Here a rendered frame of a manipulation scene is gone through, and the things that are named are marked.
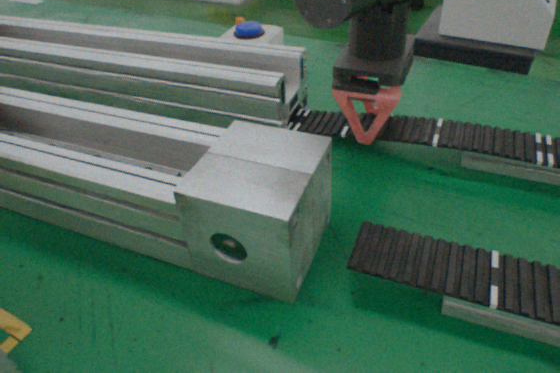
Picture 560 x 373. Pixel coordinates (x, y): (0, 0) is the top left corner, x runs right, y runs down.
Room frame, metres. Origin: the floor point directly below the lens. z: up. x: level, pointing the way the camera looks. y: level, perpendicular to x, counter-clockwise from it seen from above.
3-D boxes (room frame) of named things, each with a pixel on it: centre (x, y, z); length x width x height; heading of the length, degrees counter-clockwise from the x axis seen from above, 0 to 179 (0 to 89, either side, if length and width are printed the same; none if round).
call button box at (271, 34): (0.61, 0.05, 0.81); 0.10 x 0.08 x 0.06; 156
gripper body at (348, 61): (0.41, -0.10, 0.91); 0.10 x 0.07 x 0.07; 156
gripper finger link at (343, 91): (0.40, -0.09, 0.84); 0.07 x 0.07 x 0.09; 66
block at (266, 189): (0.27, 0.02, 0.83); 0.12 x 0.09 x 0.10; 156
